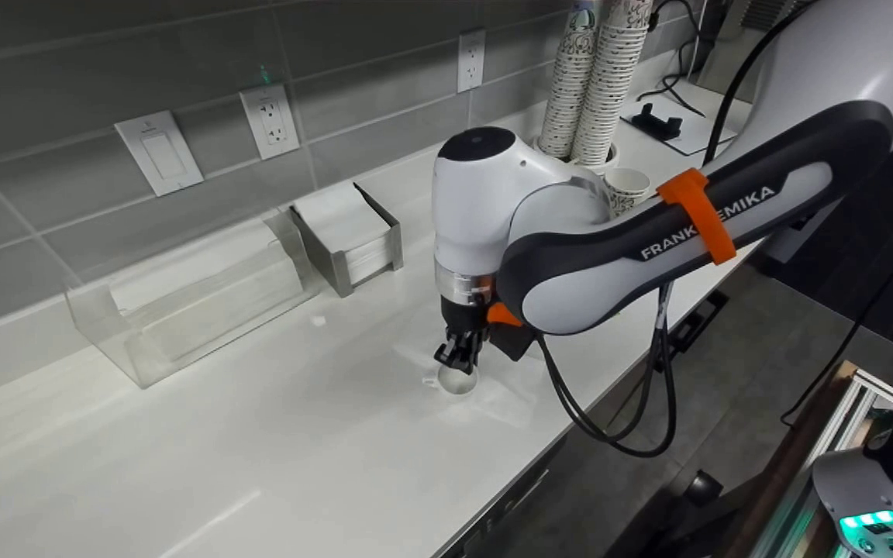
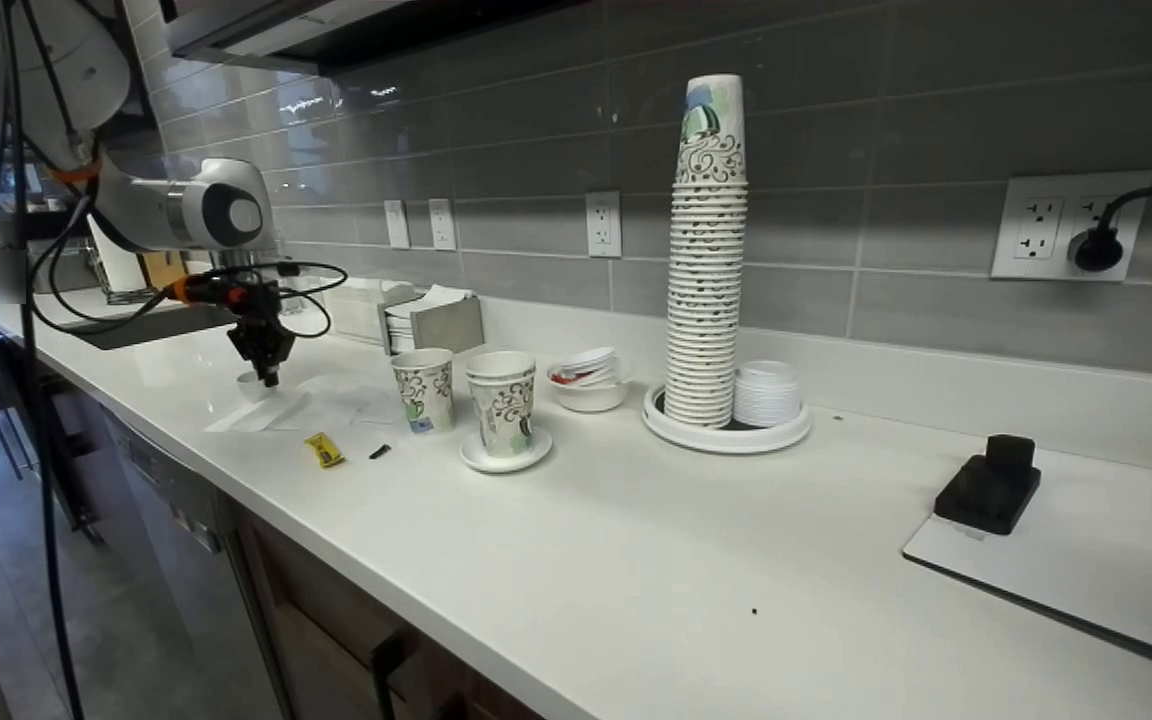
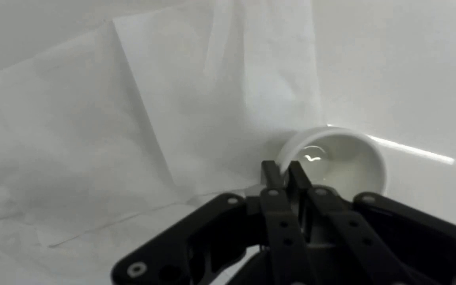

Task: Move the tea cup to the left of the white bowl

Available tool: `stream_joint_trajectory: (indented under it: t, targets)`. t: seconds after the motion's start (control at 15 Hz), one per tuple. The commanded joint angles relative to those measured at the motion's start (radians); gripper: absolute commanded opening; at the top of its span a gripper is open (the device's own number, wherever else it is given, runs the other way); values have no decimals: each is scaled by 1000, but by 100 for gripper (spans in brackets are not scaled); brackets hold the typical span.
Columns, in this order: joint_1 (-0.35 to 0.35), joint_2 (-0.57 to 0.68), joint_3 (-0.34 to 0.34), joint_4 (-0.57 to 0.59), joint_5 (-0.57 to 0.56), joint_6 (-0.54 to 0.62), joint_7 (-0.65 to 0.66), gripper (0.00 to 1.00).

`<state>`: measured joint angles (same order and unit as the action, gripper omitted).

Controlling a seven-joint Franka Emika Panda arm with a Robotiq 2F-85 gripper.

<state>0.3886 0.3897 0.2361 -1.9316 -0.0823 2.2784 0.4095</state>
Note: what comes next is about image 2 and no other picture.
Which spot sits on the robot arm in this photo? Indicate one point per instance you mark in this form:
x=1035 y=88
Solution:
x=221 y=210

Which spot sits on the stack of printed paper cups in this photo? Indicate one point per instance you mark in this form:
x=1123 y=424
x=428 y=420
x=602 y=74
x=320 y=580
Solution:
x=706 y=260

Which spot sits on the white container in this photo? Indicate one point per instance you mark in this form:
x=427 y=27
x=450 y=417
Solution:
x=118 y=265

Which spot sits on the white box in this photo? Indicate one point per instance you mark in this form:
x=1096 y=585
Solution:
x=356 y=310

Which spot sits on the grey napkin holder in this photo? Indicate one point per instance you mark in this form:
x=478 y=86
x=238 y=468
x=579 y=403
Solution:
x=448 y=325

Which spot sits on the yellow sachet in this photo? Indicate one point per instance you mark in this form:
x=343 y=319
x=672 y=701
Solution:
x=324 y=451

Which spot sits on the wide white wall socket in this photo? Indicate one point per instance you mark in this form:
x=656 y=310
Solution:
x=1036 y=230

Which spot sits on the dark wall cabinet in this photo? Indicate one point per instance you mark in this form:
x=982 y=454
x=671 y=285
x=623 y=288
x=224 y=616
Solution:
x=336 y=30

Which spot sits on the stack of white napkins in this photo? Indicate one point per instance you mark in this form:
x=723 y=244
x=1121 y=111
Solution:
x=406 y=320

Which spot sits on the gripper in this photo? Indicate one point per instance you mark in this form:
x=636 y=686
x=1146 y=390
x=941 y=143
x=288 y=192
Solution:
x=261 y=335

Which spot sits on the small white tea cup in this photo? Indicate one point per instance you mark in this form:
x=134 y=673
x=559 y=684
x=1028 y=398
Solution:
x=251 y=388

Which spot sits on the white paper napkin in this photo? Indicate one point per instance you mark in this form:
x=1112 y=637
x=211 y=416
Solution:
x=261 y=413

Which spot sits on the white bowl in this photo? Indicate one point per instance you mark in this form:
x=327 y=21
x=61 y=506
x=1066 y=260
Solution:
x=591 y=398

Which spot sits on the heap of creamer packets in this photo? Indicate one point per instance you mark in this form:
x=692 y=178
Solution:
x=586 y=368

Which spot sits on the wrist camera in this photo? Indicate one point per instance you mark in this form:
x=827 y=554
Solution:
x=254 y=292

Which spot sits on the printed paper cup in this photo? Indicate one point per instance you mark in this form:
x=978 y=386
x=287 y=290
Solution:
x=502 y=405
x=424 y=392

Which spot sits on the black charger block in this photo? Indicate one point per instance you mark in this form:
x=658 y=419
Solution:
x=986 y=490

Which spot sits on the white flat board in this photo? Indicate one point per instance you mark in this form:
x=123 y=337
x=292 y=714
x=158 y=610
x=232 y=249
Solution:
x=1106 y=570

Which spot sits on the white round tray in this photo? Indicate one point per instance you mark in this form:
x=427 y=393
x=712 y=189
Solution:
x=726 y=438

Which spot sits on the white saucer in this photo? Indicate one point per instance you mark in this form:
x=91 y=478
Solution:
x=506 y=463

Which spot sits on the stack of white lids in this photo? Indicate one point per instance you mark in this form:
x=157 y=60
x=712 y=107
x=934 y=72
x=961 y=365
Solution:
x=766 y=395

